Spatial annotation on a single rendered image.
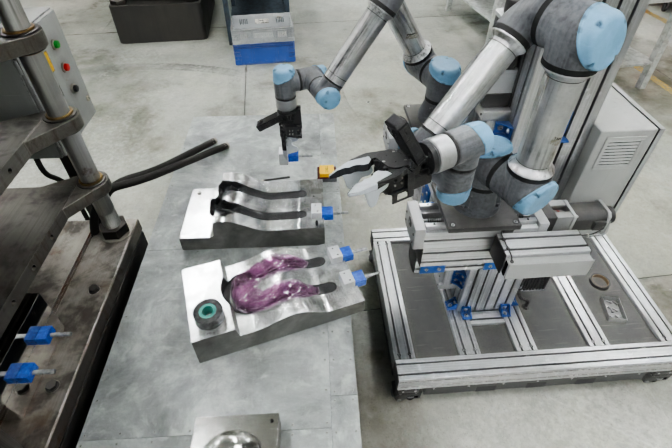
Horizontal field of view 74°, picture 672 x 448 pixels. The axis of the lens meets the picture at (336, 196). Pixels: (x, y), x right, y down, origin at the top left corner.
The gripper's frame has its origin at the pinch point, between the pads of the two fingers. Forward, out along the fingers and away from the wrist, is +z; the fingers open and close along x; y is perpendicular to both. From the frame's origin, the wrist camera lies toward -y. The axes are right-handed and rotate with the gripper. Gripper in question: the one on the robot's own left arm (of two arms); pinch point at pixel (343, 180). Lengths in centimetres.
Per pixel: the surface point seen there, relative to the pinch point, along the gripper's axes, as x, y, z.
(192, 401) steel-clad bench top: 18, 64, 40
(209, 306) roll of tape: 31, 47, 28
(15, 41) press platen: 77, -19, 48
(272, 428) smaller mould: -2, 59, 25
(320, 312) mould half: 20, 57, 0
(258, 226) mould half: 58, 49, 3
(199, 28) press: 448, 73, -78
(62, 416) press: 33, 64, 71
